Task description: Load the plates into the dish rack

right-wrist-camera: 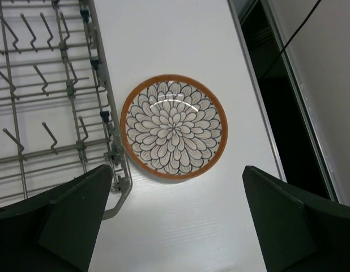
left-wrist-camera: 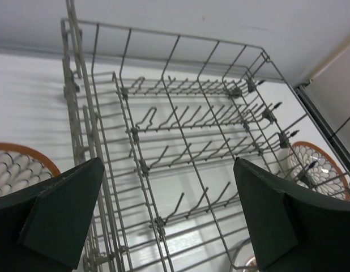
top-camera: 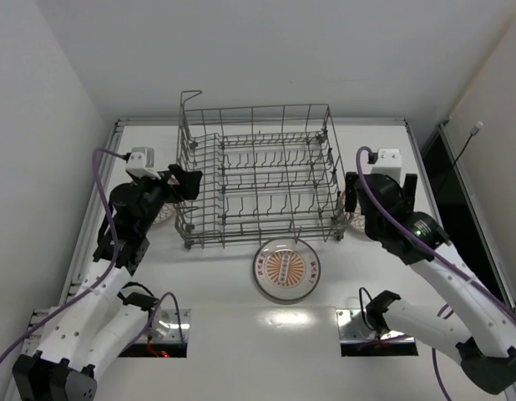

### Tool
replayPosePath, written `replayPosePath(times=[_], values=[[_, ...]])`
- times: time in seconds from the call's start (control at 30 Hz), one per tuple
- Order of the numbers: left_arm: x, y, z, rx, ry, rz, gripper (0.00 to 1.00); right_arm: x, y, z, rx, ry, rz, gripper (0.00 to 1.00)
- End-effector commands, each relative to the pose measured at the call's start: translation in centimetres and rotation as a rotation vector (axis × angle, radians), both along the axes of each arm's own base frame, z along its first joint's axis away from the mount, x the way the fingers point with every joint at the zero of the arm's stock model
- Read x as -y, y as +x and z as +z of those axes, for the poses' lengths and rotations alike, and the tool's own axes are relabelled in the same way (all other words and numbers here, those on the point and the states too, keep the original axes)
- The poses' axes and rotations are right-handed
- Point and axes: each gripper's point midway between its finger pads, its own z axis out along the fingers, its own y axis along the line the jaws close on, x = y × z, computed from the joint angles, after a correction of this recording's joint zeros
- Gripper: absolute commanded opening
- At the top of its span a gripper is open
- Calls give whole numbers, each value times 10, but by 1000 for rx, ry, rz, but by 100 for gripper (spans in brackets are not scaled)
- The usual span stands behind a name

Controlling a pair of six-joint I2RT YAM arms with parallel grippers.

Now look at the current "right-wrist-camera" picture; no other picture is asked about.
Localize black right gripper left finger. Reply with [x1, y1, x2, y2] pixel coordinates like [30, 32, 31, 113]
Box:
[0, 164, 112, 271]

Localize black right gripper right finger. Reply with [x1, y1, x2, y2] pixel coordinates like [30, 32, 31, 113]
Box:
[242, 165, 350, 271]

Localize orange rimmed floral plate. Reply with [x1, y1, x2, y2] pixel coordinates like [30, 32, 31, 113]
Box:
[120, 74, 228, 180]

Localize aluminium table edge rail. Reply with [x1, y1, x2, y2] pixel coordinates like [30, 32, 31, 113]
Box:
[228, 1, 343, 203]

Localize grey wire dish rack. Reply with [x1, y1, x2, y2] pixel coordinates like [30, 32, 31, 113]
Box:
[0, 1, 132, 220]

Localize black thin cable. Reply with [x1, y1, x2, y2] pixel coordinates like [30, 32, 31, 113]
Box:
[261, 0, 325, 79]

